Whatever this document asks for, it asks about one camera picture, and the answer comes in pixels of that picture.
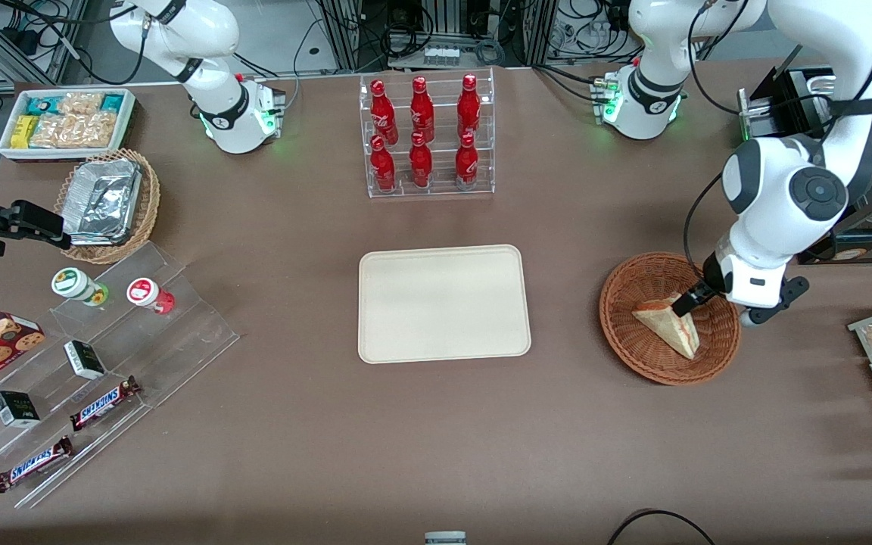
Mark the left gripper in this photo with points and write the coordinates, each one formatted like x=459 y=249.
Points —
x=710 y=281

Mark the triangular sandwich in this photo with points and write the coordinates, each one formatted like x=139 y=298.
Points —
x=671 y=325

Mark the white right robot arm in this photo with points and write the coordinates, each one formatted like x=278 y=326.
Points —
x=213 y=34

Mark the brown round wicker basket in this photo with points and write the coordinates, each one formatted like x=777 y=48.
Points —
x=633 y=341

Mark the light oval wicker basket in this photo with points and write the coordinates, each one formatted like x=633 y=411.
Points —
x=150 y=204

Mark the cream plastic tray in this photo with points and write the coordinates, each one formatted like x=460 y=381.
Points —
x=443 y=303

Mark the green lid yogurt cup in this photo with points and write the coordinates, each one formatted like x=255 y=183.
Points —
x=73 y=284

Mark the yellow snack pack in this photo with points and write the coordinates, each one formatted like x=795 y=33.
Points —
x=23 y=132

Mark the silver foil pouch stack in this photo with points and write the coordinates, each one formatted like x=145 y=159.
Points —
x=103 y=200

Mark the clear bag of crackers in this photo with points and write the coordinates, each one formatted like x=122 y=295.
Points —
x=80 y=103
x=73 y=130

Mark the teal snack pack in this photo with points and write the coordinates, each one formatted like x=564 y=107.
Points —
x=42 y=106
x=112 y=102

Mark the red lid yogurt cup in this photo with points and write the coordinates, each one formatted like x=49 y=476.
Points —
x=144 y=293

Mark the small black carton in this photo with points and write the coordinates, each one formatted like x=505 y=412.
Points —
x=16 y=409
x=85 y=359

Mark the white rectangular snack bin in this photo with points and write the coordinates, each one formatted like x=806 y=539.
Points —
x=129 y=121

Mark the Snickers chocolate bar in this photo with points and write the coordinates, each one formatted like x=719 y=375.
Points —
x=31 y=465
x=103 y=403

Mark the black metal equipment box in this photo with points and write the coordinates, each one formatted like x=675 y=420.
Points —
x=792 y=98

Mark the red cola bottle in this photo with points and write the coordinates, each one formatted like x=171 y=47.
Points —
x=383 y=166
x=468 y=106
x=421 y=163
x=421 y=110
x=383 y=113
x=466 y=163

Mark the clear acrylic bottle rack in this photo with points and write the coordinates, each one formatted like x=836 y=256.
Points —
x=440 y=125

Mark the white power strip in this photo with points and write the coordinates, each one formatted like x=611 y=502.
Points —
x=441 y=55

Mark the small grey device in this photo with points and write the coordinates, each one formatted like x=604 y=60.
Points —
x=445 y=539

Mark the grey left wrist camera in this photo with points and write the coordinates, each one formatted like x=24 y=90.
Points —
x=784 y=293

